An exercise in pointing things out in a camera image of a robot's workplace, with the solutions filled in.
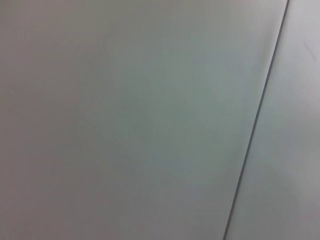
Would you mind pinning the black wall panel joint strip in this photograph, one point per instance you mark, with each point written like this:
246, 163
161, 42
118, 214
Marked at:
257, 117

